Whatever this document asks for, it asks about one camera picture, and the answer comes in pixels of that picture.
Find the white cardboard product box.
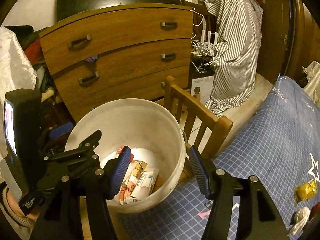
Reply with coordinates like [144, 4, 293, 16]
[190, 75, 214, 105]

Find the brown wooden wardrobe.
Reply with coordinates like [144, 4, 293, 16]
[256, 0, 319, 87]

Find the wooden chest of drawers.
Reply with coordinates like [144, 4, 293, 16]
[40, 3, 193, 121]

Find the white crumpled tissue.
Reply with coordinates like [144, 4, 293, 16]
[289, 207, 310, 236]

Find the person's left hand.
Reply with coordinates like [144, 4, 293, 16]
[7, 190, 41, 221]

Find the white shiny plastic cover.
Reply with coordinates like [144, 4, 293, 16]
[0, 27, 37, 158]

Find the blue checked bed sheet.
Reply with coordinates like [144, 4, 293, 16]
[118, 76, 319, 239]

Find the grey striped cloth cover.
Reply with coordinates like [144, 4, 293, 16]
[199, 0, 263, 117]

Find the wooden chair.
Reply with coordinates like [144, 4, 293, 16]
[163, 75, 234, 178]

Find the white plastic trash bucket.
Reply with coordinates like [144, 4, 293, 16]
[65, 99, 186, 213]

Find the white router with cables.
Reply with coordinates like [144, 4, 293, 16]
[191, 30, 218, 63]

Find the orange white snack wrapper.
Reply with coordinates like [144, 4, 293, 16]
[116, 146, 135, 164]

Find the gold crumpled foil wrapper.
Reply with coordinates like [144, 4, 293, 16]
[295, 179, 318, 202]

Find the white pink milk carton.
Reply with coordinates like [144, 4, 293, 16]
[118, 168, 159, 205]

